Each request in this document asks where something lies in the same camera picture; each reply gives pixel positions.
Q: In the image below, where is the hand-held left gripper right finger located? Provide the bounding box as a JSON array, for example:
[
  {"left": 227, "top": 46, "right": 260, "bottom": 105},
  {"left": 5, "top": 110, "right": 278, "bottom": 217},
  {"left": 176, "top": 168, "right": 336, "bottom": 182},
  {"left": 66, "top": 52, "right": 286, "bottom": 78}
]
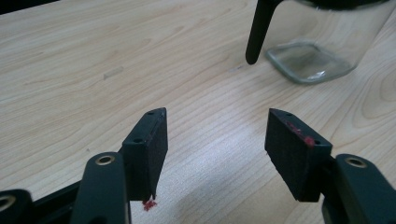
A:
[{"left": 264, "top": 107, "right": 333, "bottom": 203}]

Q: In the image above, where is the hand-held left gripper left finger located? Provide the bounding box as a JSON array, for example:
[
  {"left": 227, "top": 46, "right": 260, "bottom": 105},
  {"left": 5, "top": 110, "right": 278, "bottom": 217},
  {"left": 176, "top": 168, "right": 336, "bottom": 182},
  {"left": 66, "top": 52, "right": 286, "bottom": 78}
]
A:
[{"left": 120, "top": 106, "right": 169, "bottom": 202}]

